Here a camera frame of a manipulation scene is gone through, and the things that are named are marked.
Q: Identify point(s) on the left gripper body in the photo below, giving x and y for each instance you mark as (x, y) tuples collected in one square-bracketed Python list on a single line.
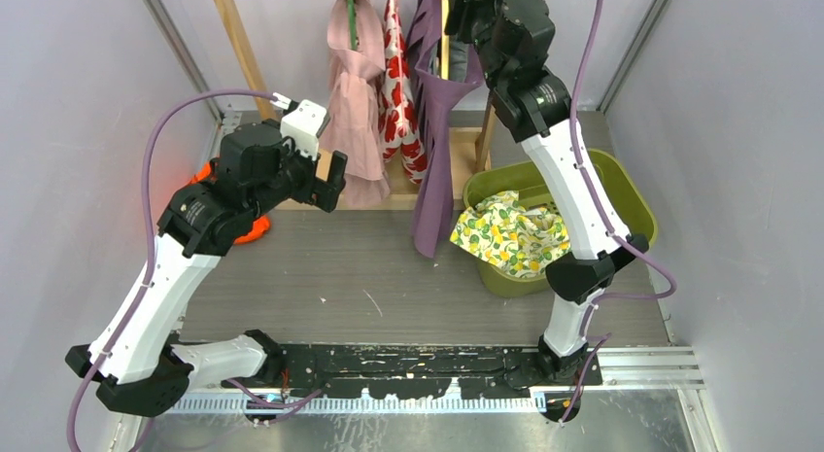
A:
[(296, 179)]

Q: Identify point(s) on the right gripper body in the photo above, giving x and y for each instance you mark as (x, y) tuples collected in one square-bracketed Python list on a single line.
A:
[(471, 17)]

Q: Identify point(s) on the yellow hanger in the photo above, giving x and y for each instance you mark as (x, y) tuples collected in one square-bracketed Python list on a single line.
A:
[(444, 42)]

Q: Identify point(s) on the purple skirt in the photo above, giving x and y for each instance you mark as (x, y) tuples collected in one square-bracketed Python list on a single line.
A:
[(435, 99)]

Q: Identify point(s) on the lemon print skirt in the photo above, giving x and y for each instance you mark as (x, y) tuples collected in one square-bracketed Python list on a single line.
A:
[(517, 240)]

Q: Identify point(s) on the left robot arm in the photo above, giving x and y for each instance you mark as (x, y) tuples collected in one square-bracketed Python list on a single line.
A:
[(137, 366)]

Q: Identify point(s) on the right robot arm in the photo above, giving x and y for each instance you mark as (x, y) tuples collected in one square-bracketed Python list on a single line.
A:
[(511, 39)]

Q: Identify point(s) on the green hanger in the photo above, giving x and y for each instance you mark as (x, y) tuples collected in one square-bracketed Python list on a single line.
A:
[(352, 24)]

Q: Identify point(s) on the pink dress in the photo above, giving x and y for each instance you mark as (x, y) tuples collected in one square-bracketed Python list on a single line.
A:
[(353, 107)]

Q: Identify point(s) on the red floral garment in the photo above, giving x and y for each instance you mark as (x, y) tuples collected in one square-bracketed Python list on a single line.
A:
[(397, 114)]

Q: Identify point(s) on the wooden clothes rack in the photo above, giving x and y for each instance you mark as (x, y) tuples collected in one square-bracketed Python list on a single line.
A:
[(470, 145)]

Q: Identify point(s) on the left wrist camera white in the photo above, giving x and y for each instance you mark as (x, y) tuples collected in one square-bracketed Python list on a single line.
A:
[(304, 122)]

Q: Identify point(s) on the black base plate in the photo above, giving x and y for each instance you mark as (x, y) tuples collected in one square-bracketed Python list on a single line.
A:
[(477, 375)]

